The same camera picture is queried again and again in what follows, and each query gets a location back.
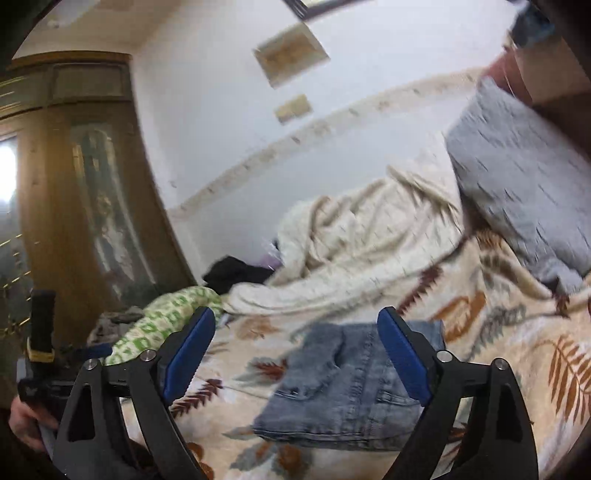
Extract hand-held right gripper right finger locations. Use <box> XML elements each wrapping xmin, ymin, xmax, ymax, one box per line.
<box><xmin>376</xmin><ymin>307</ymin><xmax>540</xmax><ymax>480</ymax></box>

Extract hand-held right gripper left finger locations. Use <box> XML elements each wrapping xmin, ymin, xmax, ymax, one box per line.
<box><xmin>52</xmin><ymin>305</ymin><xmax>217</xmax><ymax>480</ymax></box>

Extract blue denim pants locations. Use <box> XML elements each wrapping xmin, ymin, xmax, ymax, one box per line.
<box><xmin>253</xmin><ymin>318</ymin><xmax>455</xmax><ymax>452</ymax></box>

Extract person's left hand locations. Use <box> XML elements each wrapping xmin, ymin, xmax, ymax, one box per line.
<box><xmin>9</xmin><ymin>397</ymin><xmax>61</xmax><ymax>453</ymax></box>

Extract green patterned cloth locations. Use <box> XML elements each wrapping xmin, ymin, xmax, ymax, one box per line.
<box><xmin>104</xmin><ymin>285</ymin><xmax>227</xmax><ymax>365</ymax></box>

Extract grey crumpled cloth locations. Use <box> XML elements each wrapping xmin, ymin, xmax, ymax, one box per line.
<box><xmin>88</xmin><ymin>307</ymin><xmax>144</xmax><ymax>347</ymax></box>

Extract black cloth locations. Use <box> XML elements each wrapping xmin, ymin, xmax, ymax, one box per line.
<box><xmin>203</xmin><ymin>256</ymin><xmax>278</xmax><ymax>296</ymax></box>

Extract leaf print blanket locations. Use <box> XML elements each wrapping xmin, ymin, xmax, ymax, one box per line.
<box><xmin>120</xmin><ymin>226</ymin><xmax>591</xmax><ymax>480</ymax></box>

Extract purple cloth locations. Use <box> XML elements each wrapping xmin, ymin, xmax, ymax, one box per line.
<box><xmin>261</xmin><ymin>240</ymin><xmax>282</xmax><ymax>271</ymax></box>

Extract cream printed duvet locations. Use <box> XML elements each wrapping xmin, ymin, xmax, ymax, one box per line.
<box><xmin>224</xmin><ymin>134</ymin><xmax>472</xmax><ymax>317</ymax></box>

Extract brown wooden wardrobe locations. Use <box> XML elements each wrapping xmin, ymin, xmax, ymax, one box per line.
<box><xmin>0</xmin><ymin>51</ymin><xmax>197</xmax><ymax>361</ymax></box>

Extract grey quilted pillow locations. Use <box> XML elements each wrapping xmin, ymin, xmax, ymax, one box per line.
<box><xmin>445</xmin><ymin>76</ymin><xmax>591</xmax><ymax>296</ymax></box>

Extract brown bed headboard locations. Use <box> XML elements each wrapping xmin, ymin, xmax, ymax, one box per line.
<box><xmin>480</xmin><ymin>28</ymin><xmax>591</xmax><ymax>153</ymax></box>

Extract dark denim cloth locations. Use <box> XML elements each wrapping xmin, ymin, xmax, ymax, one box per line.
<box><xmin>510</xmin><ymin>2</ymin><xmax>559</xmax><ymax>47</ymax></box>

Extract beige wall switch plate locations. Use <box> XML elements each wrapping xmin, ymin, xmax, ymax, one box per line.
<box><xmin>274</xmin><ymin>95</ymin><xmax>311</xmax><ymax>124</ymax></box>

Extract beige wall panel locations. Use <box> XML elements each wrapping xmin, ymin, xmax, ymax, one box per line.
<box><xmin>253</xmin><ymin>22</ymin><xmax>329</xmax><ymax>88</ymax></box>

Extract dark framed wall picture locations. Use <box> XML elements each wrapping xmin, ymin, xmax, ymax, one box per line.
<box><xmin>281</xmin><ymin>0</ymin><xmax>370</xmax><ymax>21</ymax></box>

